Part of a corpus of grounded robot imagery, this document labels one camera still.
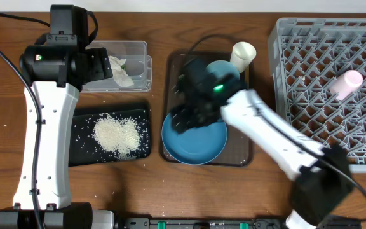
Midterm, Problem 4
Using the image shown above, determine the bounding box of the dark blue plate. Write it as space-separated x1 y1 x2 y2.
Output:
161 113 228 165

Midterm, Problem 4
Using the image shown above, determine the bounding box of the white tissue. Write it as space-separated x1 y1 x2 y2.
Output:
108 56 134 88

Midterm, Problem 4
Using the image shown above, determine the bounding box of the pink plastic cup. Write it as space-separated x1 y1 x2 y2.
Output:
329 70 363 101

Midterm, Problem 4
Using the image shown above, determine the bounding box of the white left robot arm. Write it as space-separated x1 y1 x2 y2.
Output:
0 5 117 228

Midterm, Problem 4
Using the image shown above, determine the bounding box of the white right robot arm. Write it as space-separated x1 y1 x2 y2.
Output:
171 58 354 228

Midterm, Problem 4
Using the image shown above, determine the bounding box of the grey plastic dishwasher rack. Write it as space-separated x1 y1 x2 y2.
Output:
268 18 366 173

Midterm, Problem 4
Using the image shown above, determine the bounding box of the light blue bowl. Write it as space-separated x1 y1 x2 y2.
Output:
206 60 240 79

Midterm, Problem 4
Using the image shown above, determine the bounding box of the cream plastic cup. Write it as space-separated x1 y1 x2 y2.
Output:
230 41 257 73

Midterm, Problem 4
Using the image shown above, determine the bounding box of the clear plastic bin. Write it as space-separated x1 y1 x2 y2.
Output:
83 41 153 93

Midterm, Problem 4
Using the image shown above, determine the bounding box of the pile of white rice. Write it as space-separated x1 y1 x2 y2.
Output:
93 116 141 160

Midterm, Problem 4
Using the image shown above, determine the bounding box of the black tray bin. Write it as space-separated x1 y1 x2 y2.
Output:
69 102 152 167

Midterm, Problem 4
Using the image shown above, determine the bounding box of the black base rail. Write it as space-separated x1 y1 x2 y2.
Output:
116 216 362 229

